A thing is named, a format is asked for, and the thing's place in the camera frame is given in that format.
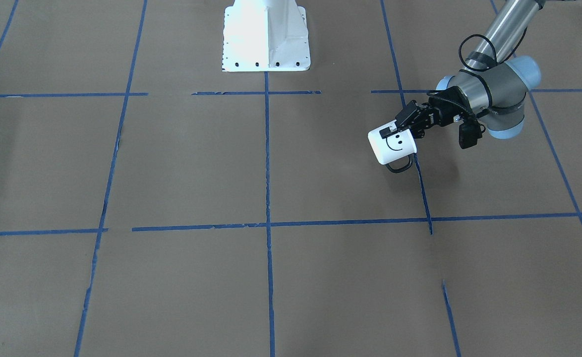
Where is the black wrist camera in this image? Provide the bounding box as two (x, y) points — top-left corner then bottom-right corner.
(459, 120), (483, 149)

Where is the white smiley mug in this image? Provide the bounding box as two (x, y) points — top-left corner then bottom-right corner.
(367, 126), (417, 174)

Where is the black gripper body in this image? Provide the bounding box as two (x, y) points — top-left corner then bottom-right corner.
(395, 86), (477, 130)

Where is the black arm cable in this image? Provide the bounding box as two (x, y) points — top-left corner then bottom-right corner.
(427, 0), (542, 124)

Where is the white pedestal column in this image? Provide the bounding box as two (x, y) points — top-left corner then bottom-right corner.
(222, 0), (311, 72)

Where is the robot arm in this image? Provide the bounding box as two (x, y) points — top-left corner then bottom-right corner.
(379, 0), (545, 149)

